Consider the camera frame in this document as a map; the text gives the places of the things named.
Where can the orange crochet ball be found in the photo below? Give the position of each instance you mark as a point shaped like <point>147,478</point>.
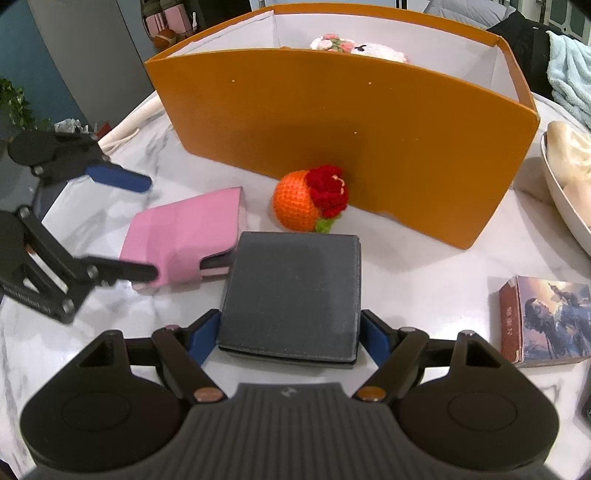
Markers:
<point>311,200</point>

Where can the dark grey square box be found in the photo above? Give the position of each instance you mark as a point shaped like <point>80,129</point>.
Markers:
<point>294,297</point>

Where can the light blue fluffy towel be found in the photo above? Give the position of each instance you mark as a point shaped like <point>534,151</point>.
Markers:
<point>570,77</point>

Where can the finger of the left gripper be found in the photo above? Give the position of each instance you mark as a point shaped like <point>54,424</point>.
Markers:
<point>106,271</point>
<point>115,176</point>

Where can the white plate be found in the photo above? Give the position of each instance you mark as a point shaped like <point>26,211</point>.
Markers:
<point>573,221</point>

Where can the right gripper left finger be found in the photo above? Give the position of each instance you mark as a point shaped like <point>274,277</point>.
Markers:
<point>181,354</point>

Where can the orange storage box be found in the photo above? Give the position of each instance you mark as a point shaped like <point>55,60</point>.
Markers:
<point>434,143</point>

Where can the illustrated card box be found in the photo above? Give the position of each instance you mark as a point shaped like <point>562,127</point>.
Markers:
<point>544,322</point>

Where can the pink leather wallet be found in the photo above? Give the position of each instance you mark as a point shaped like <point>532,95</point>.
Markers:
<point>187,240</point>

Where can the white crochet flower bear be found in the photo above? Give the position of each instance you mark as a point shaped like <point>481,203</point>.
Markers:
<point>335,43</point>

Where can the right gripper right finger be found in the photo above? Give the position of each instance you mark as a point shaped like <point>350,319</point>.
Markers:
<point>396,352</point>

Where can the black jacket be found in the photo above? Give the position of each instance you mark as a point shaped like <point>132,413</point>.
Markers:
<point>530,44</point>

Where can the grey quilted blanket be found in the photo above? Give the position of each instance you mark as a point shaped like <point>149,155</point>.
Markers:
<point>482,14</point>

